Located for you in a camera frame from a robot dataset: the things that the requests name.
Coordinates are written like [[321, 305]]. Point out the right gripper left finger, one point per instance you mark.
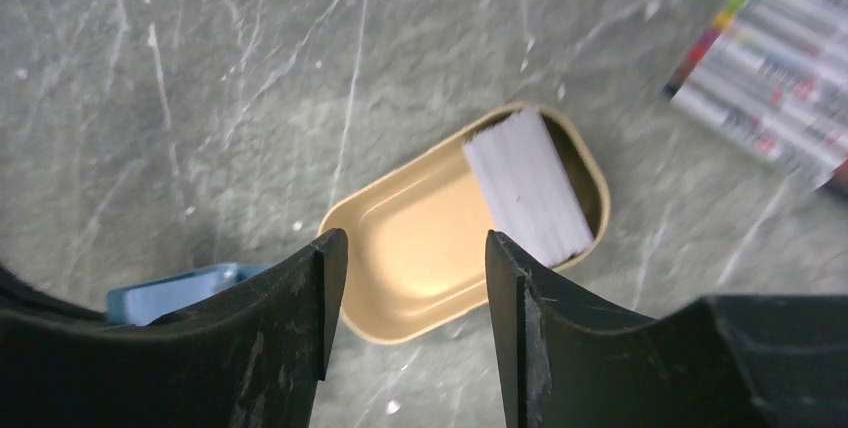
[[250, 356]]

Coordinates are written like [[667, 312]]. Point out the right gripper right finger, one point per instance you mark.
[[569, 358]]

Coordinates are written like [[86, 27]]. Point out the blue leather card holder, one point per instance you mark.
[[142, 304]]

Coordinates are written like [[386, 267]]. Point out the credit cards stack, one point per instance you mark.
[[526, 188]]

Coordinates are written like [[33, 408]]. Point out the tan card tray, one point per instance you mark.
[[416, 242]]

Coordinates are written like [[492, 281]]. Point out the coloured marker pack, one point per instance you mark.
[[771, 76]]

